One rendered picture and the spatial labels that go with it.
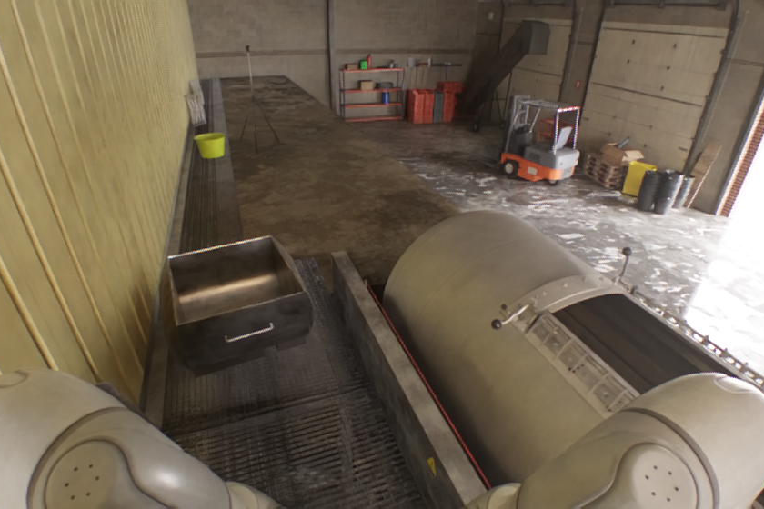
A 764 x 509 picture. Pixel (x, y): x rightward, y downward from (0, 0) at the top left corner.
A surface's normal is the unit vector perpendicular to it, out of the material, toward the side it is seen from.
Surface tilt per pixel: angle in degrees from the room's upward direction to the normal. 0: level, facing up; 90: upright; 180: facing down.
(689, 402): 14
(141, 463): 53
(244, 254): 88
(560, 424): 45
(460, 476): 1
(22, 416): 9
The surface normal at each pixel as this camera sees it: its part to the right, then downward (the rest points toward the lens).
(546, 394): -0.62, -0.53
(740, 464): 0.29, -0.24
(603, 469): -0.80, -0.57
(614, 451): -0.60, -0.80
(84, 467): 0.03, -0.58
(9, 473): -0.15, -0.15
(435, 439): 0.04, -0.88
